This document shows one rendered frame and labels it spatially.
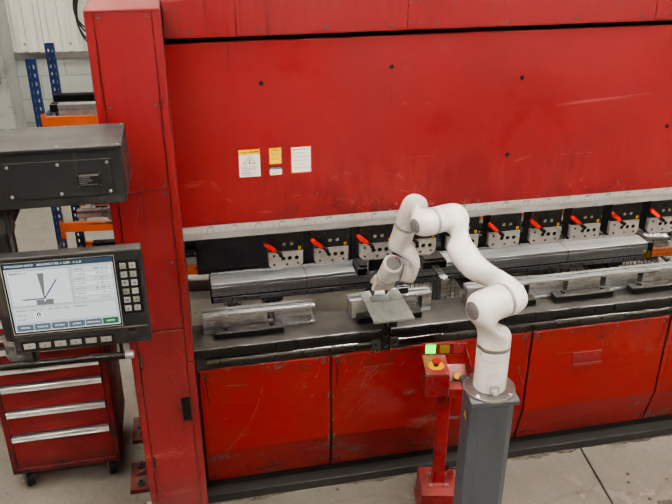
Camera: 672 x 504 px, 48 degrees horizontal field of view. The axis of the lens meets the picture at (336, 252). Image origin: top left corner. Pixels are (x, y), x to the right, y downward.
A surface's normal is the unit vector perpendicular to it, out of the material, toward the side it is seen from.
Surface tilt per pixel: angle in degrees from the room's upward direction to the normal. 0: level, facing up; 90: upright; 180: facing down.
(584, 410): 103
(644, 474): 0
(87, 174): 90
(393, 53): 90
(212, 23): 90
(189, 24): 90
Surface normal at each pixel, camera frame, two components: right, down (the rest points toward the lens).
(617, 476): 0.00, -0.90
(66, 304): 0.18, 0.43
